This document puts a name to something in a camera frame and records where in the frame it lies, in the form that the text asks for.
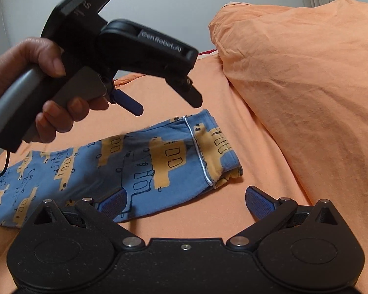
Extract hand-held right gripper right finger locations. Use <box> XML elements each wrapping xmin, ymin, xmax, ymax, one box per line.
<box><xmin>226</xmin><ymin>186</ymin><xmax>338</xmax><ymax>250</ymax></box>

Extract blue pants with orange print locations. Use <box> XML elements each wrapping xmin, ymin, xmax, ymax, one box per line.
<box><xmin>0</xmin><ymin>109</ymin><xmax>244</xmax><ymax>229</ymax></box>

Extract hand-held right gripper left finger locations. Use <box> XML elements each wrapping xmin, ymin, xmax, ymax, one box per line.
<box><xmin>34</xmin><ymin>188</ymin><xmax>146</xmax><ymax>249</ymax></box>

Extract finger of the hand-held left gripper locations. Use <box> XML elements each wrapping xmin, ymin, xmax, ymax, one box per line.
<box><xmin>166</xmin><ymin>73</ymin><xmax>203</xmax><ymax>109</ymax></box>
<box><xmin>110</xmin><ymin>87</ymin><xmax>144</xmax><ymax>117</ymax></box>

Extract person's left hand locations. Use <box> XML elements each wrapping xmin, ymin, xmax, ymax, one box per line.
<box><xmin>0</xmin><ymin>37</ymin><xmax>110</xmax><ymax>143</ymax></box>

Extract orange pillow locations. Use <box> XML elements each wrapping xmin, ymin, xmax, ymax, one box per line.
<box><xmin>209</xmin><ymin>0</ymin><xmax>368</xmax><ymax>252</ymax></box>

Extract orange bed sheet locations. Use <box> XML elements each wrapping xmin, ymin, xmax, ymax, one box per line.
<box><xmin>0</xmin><ymin>52</ymin><xmax>368</xmax><ymax>294</ymax></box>

